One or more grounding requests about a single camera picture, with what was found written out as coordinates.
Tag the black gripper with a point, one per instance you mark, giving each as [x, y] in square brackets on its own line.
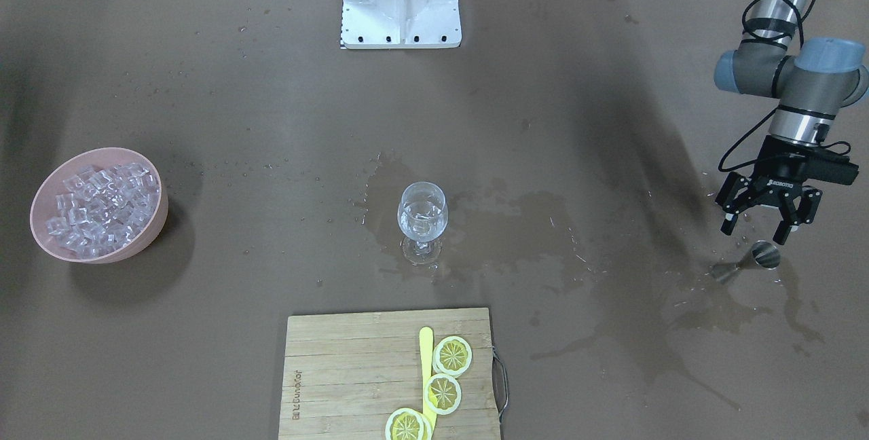
[779, 176]

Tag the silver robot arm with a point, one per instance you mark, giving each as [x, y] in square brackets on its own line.
[812, 79]

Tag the clear wine glass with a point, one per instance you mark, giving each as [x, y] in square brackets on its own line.
[422, 216]

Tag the pink bowl of ice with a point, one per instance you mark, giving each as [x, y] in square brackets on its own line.
[102, 206]

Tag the yellow plastic knife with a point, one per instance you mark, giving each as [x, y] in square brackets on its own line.
[426, 346]

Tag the middle lemon slice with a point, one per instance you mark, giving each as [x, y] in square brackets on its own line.
[442, 394]

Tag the far lemon slice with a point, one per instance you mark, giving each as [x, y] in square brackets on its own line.
[407, 423]

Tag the bamboo cutting board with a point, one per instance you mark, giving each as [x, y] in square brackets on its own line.
[344, 374]

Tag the lemon slice near handle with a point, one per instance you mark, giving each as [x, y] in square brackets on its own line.
[452, 356]

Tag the white camera stand column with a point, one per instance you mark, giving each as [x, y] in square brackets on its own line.
[400, 24]

